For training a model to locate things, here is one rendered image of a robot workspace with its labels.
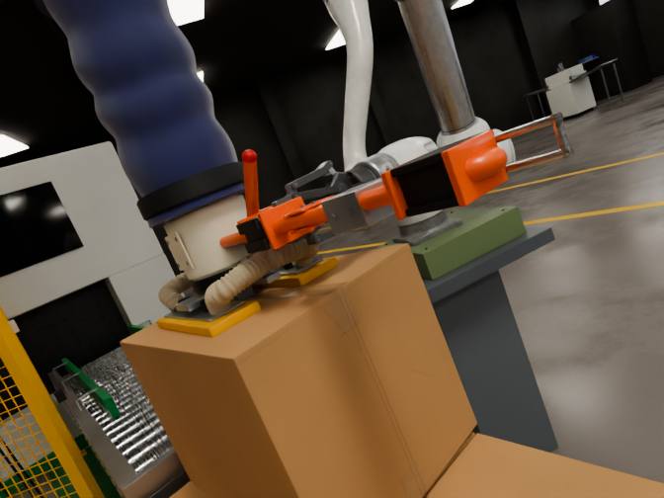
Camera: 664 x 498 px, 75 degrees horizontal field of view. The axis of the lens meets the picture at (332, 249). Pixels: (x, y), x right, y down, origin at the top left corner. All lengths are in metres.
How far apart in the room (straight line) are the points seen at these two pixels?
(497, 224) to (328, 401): 0.83
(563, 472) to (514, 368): 0.72
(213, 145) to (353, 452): 0.58
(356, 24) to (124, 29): 0.49
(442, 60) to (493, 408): 1.05
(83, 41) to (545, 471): 1.07
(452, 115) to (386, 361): 0.77
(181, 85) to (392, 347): 0.60
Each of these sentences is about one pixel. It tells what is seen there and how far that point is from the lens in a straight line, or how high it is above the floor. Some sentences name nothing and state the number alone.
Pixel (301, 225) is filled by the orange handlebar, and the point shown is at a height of 1.08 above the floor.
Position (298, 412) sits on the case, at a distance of 0.66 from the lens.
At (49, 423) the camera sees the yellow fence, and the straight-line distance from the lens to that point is 2.02.
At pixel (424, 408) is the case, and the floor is 0.68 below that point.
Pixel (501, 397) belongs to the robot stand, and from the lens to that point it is 1.56.
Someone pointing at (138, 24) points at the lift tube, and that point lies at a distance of 0.92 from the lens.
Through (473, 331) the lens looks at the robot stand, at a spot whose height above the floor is 0.52.
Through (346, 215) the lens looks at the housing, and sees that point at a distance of 0.51.
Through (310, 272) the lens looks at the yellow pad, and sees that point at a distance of 0.83.
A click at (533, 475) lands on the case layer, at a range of 0.88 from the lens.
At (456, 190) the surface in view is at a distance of 0.39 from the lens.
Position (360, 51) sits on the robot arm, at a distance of 1.08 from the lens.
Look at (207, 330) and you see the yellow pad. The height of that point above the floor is 0.97.
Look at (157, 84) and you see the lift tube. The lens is 0.88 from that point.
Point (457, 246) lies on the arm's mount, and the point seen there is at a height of 0.81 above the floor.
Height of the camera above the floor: 1.13
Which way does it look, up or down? 9 degrees down
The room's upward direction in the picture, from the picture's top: 22 degrees counter-clockwise
